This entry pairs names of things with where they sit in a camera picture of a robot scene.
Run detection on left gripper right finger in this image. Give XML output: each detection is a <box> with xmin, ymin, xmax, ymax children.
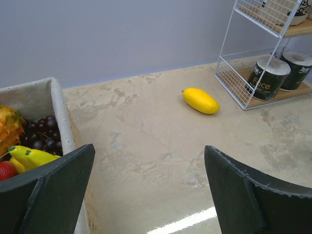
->
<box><xmin>204</xmin><ymin>145</ymin><xmax>266</xmax><ymax>234</ymax></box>

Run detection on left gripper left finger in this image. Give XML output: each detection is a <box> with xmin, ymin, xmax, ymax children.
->
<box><xmin>19</xmin><ymin>144</ymin><xmax>95</xmax><ymax>234</ymax></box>

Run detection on black tissue roll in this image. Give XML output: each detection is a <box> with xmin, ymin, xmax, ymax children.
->
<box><xmin>246</xmin><ymin>57</ymin><xmax>291</xmax><ymax>100</ymax></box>

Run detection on clear white tissue roll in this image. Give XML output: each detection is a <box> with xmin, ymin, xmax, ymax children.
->
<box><xmin>280</xmin><ymin>50</ymin><xmax>312</xmax><ymax>92</ymax></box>

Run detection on yellow banana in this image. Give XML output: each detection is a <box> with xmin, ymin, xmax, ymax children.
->
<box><xmin>8</xmin><ymin>145</ymin><xmax>60</xmax><ymax>174</ymax></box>

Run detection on red strawberries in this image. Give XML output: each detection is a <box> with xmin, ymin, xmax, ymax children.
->
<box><xmin>0</xmin><ymin>161</ymin><xmax>18</xmax><ymax>181</ymax></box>

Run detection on dark purple grapes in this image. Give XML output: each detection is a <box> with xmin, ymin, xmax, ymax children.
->
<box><xmin>19</xmin><ymin>115</ymin><xmax>63</xmax><ymax>156</ymax></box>

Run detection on orange spiky fruit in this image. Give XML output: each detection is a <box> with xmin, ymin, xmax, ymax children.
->
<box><xmin>0</xmin><ymin>104</ymin><xmax>25</xmax><ymax>156</ymax></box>

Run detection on woven lined fruit basket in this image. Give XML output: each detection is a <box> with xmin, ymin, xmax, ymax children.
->
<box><xmin>0</xmin><ymin>78</ymin><xmax>100</xmax><ymax>234</ymax></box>

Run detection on yellow mango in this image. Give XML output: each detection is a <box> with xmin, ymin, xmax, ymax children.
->
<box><xmin>182</xmin><ymin>88</ymin><xmax>220</xmax><ymax>115</ymax></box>

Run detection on white wire wooden shelf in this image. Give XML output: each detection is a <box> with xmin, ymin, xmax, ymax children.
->
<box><xmin>214</xmin><ymin>0</ymin><xmax>312</xmax><ymax>110</ymax></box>

